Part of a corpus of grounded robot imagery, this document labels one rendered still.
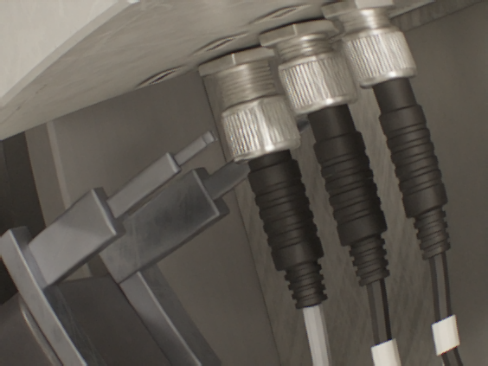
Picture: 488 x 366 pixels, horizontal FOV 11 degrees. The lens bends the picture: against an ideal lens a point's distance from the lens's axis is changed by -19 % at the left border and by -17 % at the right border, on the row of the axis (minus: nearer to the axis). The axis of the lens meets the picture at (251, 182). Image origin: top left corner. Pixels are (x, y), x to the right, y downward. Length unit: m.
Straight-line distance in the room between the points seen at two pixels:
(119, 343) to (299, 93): 0.10
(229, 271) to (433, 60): 0.14
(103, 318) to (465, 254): 0.10
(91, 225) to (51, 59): 0.13
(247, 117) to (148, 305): 0.07
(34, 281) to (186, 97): 0.12
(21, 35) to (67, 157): 0.21
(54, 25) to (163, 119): 0.24
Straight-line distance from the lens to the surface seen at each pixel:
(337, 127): 0.63
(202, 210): 0.70
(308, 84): 0.63
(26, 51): 0.55
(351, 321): 0.73
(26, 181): 1.72
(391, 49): 0.60
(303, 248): 0.67
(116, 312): 0.71
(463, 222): 0.66
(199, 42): 0.62
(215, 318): 0.77
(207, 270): 0.77
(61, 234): 0.67
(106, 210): 0.66
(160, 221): 0.71
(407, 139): 0.60
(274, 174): 0.67
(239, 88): 0.67
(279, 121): 0.67
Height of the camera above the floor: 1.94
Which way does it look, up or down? 40 degrees down
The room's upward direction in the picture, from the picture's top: 6 degrees clockwise
